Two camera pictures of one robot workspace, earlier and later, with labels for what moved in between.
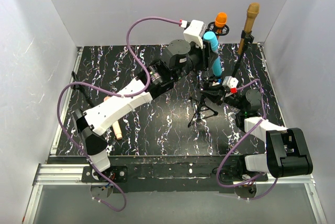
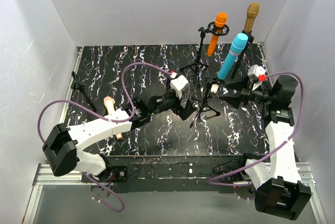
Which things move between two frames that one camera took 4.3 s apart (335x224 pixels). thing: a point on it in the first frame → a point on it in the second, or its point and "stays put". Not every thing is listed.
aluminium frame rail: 51,173 stays put
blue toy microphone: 211,37 → 238,44
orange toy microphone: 220,21 stays put
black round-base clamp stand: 248,35 stays put
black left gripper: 206,56 → 183,107
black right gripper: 214,93 → 244,93
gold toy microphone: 252,10 stays put
